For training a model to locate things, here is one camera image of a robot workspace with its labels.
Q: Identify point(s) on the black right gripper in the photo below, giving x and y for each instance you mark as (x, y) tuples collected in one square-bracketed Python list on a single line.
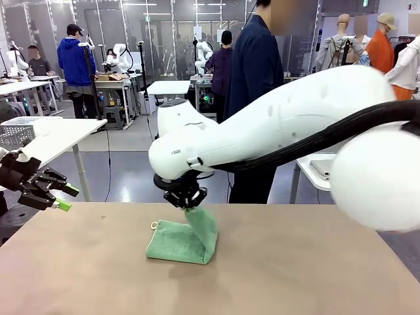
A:
[(185, 190)]

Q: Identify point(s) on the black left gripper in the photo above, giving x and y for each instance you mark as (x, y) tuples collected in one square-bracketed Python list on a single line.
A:
[(16, 172)]

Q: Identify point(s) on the green terry towel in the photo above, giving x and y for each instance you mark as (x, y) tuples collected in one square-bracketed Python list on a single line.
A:
[(177, 243)]

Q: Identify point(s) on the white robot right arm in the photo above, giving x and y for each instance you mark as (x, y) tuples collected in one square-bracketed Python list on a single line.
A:
[(295, 108)]

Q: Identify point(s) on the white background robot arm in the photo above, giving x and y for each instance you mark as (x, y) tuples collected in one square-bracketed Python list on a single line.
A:
[(119, 59), (14, 64), (201, 57)]

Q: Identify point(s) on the gray plastic woven basket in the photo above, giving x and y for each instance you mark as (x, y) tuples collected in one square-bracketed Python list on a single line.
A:
[(14, 134)]

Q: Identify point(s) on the gray plastic step stool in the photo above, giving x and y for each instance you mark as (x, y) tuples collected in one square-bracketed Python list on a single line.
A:
[(16, 218), (113, 116)]

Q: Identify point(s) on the white table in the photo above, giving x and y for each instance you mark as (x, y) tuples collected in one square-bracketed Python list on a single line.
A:
[(65, 134), (19, 86), (170, 87), (305, 167)]

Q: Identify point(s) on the white computer tower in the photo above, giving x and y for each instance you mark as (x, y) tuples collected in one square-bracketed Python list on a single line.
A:
[(149, 103)]

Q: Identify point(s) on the workstation table with electronics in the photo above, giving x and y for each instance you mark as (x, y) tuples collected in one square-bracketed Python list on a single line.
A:
[(205, 96)]

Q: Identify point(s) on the gray workbench desk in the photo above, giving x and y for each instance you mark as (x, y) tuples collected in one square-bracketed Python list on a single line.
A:
[(111, 84)]

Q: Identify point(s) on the seated person in black shirt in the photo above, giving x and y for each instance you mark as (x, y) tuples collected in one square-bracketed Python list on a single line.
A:
[(39, 67)]

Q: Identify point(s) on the open cardboard box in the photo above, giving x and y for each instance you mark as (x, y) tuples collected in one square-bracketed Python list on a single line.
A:
[(110, 77)]

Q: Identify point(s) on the person in blue hoodie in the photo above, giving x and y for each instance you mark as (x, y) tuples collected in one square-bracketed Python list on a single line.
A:
[(73, 62)]

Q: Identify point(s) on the person in purple hoodie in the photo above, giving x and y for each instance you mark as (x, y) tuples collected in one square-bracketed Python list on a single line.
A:
[(220, 65)]

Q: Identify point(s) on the folded blue-gray towel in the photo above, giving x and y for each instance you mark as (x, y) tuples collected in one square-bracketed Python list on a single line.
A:
[(323, 169)]

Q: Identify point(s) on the person in navy jacket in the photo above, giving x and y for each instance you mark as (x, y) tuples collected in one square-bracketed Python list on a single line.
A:
[(252, 65)]

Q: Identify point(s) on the mannequin in gray shirt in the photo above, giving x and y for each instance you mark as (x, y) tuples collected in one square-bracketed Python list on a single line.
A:
[(329, 52)]

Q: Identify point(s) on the mannequin in floral outfit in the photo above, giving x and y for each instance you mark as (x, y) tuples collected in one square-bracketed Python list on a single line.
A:
[(362, 42)]

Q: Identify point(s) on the mannequin in orange jacket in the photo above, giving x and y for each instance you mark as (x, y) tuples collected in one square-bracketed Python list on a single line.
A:
[(382, 52)]

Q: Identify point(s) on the mannequin with orange trousers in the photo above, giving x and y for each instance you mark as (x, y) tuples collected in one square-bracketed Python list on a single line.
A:
[(407, 65)]

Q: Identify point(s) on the clothes rack with garments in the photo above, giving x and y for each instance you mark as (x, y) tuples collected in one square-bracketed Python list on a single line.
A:
[(398, 47)]

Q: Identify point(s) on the black camera tripod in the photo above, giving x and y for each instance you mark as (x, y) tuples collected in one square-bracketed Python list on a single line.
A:
[(93, 85), (344, 52)]

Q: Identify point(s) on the black camera stand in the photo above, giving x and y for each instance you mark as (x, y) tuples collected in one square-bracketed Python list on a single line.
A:
[(143, 72)]

